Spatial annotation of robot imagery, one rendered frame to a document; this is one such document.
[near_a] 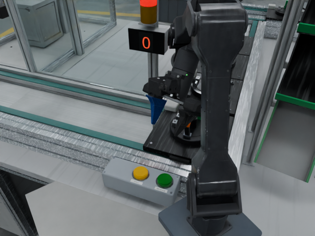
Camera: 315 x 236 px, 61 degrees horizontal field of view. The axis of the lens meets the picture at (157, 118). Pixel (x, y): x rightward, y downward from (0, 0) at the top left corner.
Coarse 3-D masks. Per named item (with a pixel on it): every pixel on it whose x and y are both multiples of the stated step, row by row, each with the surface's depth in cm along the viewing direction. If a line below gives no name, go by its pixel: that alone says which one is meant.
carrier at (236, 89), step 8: (200, 80) 108; (232, 80) 112; (192, 88) 103; (200, 88) 103; (232, 88) 107; (240, 88) 107; (192, 96) 102; (200, 96) 101; (232, 96) 102; (232, 104) 98; (232, 112) 95
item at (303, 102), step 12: (300, 36) 69; (312, 36) 69; (300, 48) 68; (312, 48) 67; (300, 60) 66; (312, 60) 66; (288, 72) 66; (300, 72) 65; (312, 72) 64; (288, 84) 64; (300, 84) 63; (312, 84) 63; (276, 96) 62; (288, 96) 60; (300, 96) 62; (312, 96) 61; (312, 108) 59
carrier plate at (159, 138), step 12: (180, 108) 96; (168, 120) 91; (156, 132) 87; (168, 132) 87; (144, 144) 82; (156, 144) 82; (168, 144) 82; (180, 144) 82; (168, 156) 81; (180, 156) 79
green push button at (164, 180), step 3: (162, 174) 73; (165, 174) 73; (168, 174) 73; (159, 177) 72; (162, 177) 72; (165, 177) 72; (168, 177) 72; (171, 177) 72; (159, 180) 71; (162, 180) 71; (165, 180) 71; (168, 180) 71; (171, 180) 72; (159, 183) 71; (162, 183) 71; (165, 183) 71; (168, 183) 71; (171, 183) 72; (162, 186) 71; (165, 186) 71
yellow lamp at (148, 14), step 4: (140, 8) 80; (144, 8) 78; (148, 8) 78; (152, 8) 78; (156, 8) 80; (140, 12) 81; (144, 12) 79; (148, 12) 79; (152, 12) 79; (156, 12) 80; (144, 16) 80; (148, 16) 79; (152, 16) 80; (156, 16) 81; (144, 20) 80; (148, 20) 80; (152, 20) 80; (156, 20) 82
